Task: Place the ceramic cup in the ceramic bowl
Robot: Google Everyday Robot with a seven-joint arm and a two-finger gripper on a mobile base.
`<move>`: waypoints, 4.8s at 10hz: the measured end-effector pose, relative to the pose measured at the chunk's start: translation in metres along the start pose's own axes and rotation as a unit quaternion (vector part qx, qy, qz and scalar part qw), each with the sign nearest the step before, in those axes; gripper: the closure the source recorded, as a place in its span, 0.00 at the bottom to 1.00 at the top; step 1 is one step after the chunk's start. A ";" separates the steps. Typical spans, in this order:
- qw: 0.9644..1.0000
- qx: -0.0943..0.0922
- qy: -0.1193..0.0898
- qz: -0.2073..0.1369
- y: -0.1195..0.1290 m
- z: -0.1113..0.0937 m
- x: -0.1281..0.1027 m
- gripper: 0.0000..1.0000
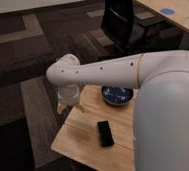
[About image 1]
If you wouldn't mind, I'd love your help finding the black rectangular phone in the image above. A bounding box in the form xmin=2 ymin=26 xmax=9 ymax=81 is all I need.
xmin=97 ymin=121 xmax=114 ymax=147

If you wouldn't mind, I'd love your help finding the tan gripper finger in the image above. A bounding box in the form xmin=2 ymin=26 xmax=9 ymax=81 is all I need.
xmin=75 ymin=104 xmax=85 ymax=113
xmin=57 ymin=103 xmax=63 ymax=114

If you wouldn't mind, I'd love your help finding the black office chair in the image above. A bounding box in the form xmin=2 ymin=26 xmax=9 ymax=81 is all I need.
xmin=100 ymin=0 xmax=167 ymax=54

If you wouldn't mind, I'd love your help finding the dark blue ceramic bowl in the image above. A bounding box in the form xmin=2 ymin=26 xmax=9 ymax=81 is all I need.
xmin=101 ymin=86 xmax=134 ymax=106

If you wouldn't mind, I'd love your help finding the blue round disc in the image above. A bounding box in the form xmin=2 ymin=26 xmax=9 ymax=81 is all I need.
xmin=160 ymin=8 xmax=175 ymax=15

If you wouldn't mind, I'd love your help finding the background wooden desk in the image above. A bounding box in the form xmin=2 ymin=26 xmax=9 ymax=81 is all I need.
xmin=136 ymin=0 xmax=189 ymax=33

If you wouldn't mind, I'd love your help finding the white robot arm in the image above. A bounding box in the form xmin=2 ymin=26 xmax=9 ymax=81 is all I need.
xmin=46 ymin=50 xmax=189 ymax=171

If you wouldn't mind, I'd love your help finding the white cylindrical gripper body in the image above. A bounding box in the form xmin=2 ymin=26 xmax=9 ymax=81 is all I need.
xmin=58 ymin=85 xmax=80 ymax=106

